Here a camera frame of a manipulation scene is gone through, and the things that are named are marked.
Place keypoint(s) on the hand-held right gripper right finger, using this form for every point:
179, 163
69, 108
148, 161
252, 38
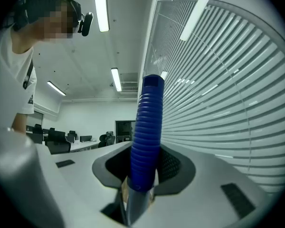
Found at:
216, 186

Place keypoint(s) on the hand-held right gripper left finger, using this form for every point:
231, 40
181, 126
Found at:
80, 182

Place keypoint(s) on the person's left forearm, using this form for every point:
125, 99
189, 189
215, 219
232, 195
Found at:
20, 123

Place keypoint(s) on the black computer monitor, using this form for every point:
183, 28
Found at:
86, 138

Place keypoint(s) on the black mesh office chair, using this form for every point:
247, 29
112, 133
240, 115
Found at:
58, 142

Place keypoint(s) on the tall black office chair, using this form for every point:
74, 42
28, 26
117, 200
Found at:
107, 139

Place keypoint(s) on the dark glass door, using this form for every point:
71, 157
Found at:
123, 130

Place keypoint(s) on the wide white venetian blind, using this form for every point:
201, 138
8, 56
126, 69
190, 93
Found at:
216, 103

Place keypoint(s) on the long ceiling light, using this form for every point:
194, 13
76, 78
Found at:
56, 88
101, 6
116, 79

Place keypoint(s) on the ceiling air vent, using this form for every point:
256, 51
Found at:
129, 82

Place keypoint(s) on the person in white t-shirt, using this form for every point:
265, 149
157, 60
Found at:
9, 79

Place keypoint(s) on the person's head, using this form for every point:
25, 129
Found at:
52, 20

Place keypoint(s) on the black head camera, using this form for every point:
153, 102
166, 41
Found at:
86, 24

